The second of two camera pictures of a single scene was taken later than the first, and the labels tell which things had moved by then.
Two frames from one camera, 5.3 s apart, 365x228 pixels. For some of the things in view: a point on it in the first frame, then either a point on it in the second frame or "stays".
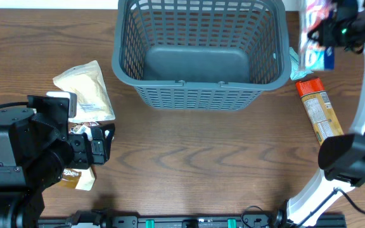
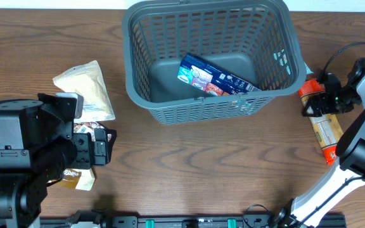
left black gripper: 80,160 stays
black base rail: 332,221 stays
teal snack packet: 295,72 -> 308,70
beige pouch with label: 94,101 stays
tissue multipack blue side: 312,56 -> 213,78
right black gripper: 327,33 -> 321,106
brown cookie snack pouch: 80,178 stays
